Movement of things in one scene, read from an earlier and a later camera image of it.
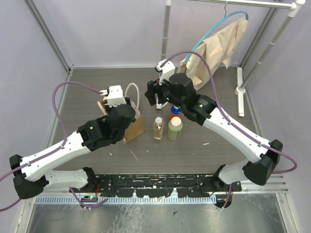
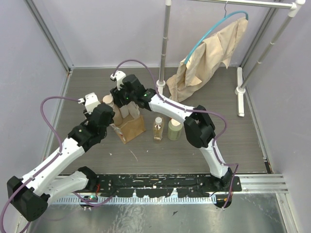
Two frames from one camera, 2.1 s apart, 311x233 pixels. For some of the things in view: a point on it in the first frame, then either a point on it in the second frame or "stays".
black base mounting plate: (168, 185) stays
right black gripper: (150, 92) -> (116, 94)
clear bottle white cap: (158, 129) stays
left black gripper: (107, 105) -> (102, 112)
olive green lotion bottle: (175, 127) stays
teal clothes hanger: (232, 13) stays
